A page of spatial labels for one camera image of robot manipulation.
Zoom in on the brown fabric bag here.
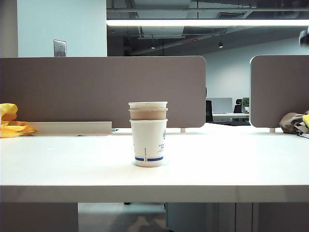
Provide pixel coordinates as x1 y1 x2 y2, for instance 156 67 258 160
279 112 309 134

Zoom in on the long ceiling light strip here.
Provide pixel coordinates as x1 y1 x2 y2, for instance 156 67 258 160
106 18 309 27

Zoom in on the black chair back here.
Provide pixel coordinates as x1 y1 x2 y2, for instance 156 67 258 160
206 100 214 122

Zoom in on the narrow grey-brown desk partition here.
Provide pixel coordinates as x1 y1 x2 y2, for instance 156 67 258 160
250 55 309 128

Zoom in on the wide grey-brown desk partition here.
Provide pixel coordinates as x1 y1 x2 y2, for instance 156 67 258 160
0 56 208 129

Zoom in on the white monitor back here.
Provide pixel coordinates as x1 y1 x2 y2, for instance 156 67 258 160
212 97 233 114

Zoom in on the white paper cup blue print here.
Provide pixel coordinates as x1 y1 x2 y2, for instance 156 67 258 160
128 101 169 110
129 118 169 168

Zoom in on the yellow cloth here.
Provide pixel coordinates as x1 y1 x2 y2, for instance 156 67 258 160
0 102 37 138

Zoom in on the metal wall switch plate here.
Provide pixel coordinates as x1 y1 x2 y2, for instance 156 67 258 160
53 39 67 58

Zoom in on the plain brown paper cup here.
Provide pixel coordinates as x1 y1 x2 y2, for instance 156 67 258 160
128 108 169 121

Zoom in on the green potted plant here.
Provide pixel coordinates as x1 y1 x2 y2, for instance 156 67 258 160
242 97 251 114

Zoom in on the black office chair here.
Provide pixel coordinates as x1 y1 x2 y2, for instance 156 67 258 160
233 98 243 114

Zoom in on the grey cabinet under desk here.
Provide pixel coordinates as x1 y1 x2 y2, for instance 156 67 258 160
166 202 253 232

